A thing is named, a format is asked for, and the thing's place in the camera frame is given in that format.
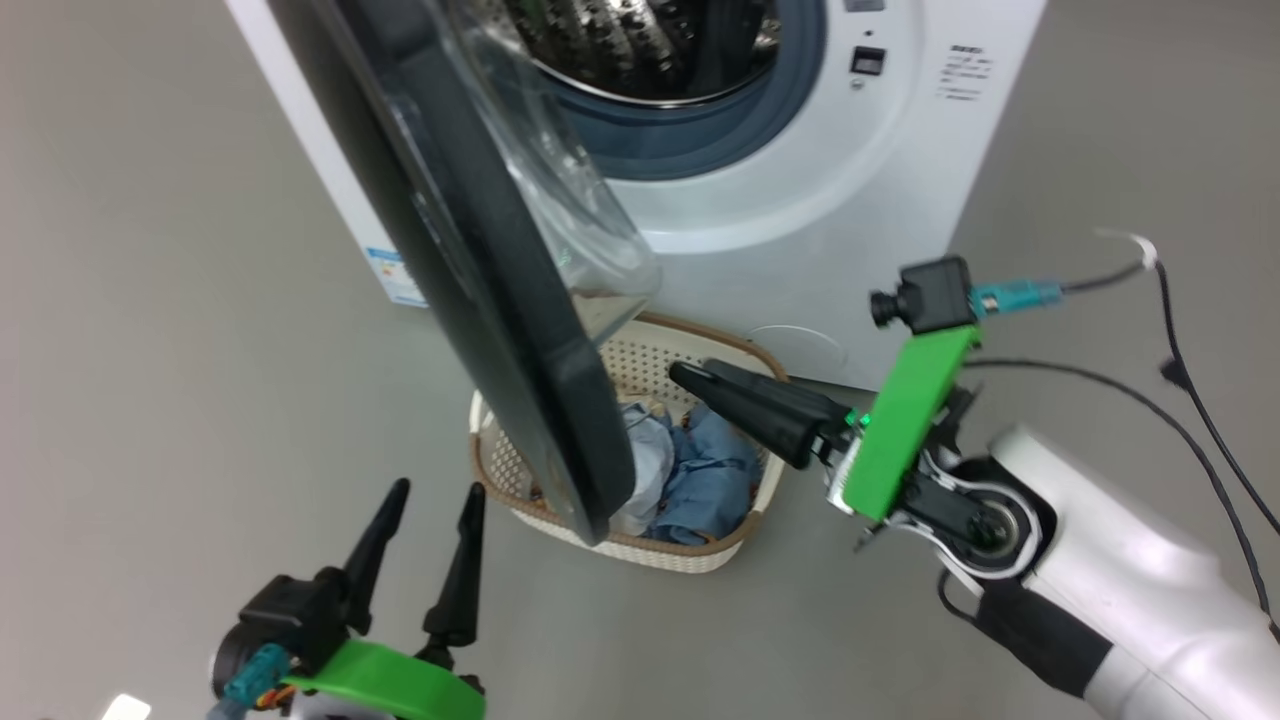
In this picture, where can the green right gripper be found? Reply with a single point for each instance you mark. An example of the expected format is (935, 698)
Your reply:
(905, 420)

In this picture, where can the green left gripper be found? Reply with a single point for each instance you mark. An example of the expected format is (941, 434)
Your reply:
(400, 682)

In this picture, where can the blue clothing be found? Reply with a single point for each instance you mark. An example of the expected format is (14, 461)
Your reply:
(710, 480)

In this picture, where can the light grey white clothing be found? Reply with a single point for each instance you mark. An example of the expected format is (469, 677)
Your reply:
(645, 460)

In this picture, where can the dark washing machine door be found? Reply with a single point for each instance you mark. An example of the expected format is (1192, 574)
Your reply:
(480, 260)

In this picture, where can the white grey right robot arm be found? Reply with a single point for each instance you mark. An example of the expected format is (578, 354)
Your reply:
(1120, 560)

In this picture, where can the cream perforated laundry basket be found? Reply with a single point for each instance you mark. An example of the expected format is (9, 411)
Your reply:
(650, 350)

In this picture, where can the white front-load washing machine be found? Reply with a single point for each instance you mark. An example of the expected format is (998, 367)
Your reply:
(860, 200)

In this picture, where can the grey rubber door gasket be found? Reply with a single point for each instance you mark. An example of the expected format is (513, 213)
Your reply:
(760, 110)

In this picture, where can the round white filter cover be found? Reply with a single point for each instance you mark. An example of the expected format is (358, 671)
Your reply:
(795, 348)

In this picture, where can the blue energy label sticker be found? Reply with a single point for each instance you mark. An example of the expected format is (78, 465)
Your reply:
(395, 278)

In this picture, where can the stainless steel washer drum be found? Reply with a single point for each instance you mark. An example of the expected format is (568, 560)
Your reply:
(650, 45)

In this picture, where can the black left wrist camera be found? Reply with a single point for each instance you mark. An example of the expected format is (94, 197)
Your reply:
(290, 610)

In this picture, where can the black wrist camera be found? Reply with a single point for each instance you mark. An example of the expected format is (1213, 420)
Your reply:
(935, 292)
(290, 610)

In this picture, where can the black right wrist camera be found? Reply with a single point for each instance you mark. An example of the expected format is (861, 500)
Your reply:
(935, 292)

